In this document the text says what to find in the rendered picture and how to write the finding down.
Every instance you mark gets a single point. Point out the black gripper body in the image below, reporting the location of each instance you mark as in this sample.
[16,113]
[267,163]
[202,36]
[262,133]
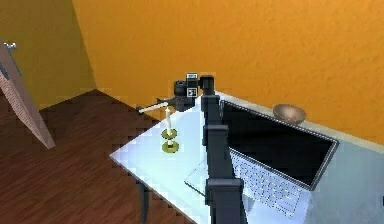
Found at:
[181,90]

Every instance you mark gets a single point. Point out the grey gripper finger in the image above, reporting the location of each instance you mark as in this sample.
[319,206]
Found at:
[153,107]
[166,99]

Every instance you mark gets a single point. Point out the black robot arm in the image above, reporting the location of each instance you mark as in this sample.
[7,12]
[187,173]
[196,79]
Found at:
[220,156]

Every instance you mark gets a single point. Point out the white candle on brass holder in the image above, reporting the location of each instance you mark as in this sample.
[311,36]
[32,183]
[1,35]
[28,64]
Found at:
[169,133]

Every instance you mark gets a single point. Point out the pale glass table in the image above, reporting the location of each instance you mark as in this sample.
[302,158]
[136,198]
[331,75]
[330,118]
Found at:
[160,160]

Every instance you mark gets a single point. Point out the brown bowl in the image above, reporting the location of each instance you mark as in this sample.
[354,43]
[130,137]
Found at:
[289,114]

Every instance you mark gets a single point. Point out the silver laptop with black screen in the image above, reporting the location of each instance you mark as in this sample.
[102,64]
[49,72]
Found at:
[283,153]

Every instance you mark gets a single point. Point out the pinkish brown room door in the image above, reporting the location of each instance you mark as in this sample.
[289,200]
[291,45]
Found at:
[23,106]

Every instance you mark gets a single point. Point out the silver door knob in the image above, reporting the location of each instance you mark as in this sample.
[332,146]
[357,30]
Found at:
[10,45]

